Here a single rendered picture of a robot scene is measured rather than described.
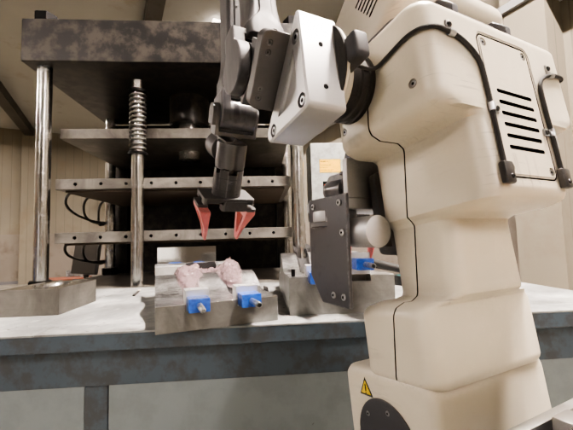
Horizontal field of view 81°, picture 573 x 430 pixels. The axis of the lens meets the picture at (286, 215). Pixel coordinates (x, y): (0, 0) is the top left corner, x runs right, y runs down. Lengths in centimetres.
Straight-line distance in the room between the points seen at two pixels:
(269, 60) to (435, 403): 42
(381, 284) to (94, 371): 68
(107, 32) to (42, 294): 124
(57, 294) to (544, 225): 285
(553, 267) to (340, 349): 231
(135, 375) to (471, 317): 70
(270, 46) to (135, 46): 147
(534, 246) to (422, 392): 263
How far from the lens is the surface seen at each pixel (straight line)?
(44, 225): 184
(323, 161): 176
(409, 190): 46
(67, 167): 1146
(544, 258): 300
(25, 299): 114
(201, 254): 164
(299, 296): 83
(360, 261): 82
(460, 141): 42
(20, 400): 101
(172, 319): 75
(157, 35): 185
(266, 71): 42
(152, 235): 173
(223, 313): 76
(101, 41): 191
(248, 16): 58
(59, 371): 95
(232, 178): 65
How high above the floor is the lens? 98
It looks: 4 degrees up
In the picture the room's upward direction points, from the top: 2 degrees counter-clockwise
